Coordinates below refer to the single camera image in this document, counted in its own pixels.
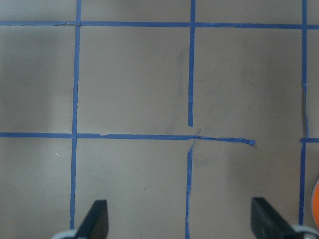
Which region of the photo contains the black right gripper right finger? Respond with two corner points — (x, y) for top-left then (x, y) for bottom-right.
(251, 197), (297, 239)

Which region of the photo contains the orange cylindrical can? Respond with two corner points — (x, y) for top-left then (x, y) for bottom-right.
(311, 179), (319, 219)

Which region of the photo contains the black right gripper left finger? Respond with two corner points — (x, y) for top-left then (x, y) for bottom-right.
(74, 200), (109, 239)

